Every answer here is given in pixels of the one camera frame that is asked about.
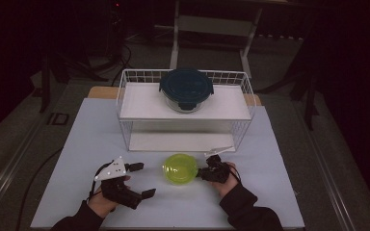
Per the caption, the black floor cable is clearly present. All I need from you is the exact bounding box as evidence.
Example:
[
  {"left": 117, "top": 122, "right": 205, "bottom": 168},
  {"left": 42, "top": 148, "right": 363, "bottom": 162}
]
[{"left": 14, "top": 146, "right": 66, "bottom": 231}]

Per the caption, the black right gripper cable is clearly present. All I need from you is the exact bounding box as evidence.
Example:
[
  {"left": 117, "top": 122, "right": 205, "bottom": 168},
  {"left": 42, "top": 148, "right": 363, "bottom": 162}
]
[{"left": 226, "top": 164, "right": 243, "bottom": 187}]

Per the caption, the white wire shelf rack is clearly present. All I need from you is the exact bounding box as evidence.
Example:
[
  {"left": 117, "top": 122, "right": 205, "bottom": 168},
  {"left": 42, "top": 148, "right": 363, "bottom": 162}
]
[{"left": 115, "top": 68, "right": 257, "bottom": 153}]

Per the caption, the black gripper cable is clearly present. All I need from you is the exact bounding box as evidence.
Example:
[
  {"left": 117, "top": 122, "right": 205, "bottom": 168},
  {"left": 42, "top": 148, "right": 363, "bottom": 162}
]
[
  {"left": 226, "top": 164, "right": 243, "bottom": 187},
  {"left": 89, "top": 161, "right": 114, "bottom": 201}
]

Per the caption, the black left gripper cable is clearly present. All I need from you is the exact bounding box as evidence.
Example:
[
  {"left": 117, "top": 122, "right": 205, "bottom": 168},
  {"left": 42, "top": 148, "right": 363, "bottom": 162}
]
[{"left": 89, "top": 161, "right": 114, "bottom": 201}]

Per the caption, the yellow-green plastic bowl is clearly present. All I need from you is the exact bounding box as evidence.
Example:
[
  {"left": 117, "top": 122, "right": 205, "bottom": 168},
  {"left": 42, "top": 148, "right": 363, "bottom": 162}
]
[{"left": 162, "top": 153, "right": 199, "bottom": 186}]

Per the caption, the white metal desk frame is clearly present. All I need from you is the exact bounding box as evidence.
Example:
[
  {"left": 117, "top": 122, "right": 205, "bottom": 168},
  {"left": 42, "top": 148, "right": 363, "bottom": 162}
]
[{"left": 169, "top": 0, "right": 265, "bottom": 79}]

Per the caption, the glass container with dark lid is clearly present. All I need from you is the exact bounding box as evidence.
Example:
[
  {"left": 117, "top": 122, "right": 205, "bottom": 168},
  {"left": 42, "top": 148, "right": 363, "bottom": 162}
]
[{"left": 159, "top": 67, "right": 215, "bottom": 114}]

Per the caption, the bundle of black cables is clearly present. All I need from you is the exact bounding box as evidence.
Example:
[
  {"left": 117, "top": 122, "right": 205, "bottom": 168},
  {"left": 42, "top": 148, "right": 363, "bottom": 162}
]
[{"left": 107, "top": 6, "right": 133, "bottom": 85}]

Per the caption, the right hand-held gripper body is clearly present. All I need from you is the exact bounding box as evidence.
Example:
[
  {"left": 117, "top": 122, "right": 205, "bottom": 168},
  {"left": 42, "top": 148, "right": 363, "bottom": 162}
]
[{"left": 198, "top": 145, "right": 236, "bottom": 184}]

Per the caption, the black floor socket plate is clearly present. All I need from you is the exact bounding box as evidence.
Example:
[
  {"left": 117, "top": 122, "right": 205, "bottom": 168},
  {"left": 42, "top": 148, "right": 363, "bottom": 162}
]
[{"left": 46, "top": 112, "right": 70, "bottom": 127}]

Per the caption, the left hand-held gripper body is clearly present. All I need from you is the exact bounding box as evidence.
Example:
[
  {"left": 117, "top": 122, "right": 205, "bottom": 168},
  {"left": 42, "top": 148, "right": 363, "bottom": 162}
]
[{"left": 93, "top": 156, "right": 144, "bottom": 211}]

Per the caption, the person's left hand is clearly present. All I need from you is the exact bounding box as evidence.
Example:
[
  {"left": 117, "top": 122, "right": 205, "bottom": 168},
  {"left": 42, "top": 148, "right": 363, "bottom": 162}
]
[{"left": 87, "top": 174, "right": 132, "bottom": 219}]

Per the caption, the person's right hand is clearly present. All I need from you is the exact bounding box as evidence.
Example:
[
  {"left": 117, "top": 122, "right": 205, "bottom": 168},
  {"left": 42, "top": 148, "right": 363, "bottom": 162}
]
[{"left": 209, "top": 161, "right": 241, "bottom": 198}]

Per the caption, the white table cover sheet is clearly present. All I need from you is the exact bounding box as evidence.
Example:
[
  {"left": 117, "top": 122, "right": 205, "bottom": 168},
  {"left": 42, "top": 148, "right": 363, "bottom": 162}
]
[{"left": 30, "top": 97, "right": 305, "bottom": 229}]

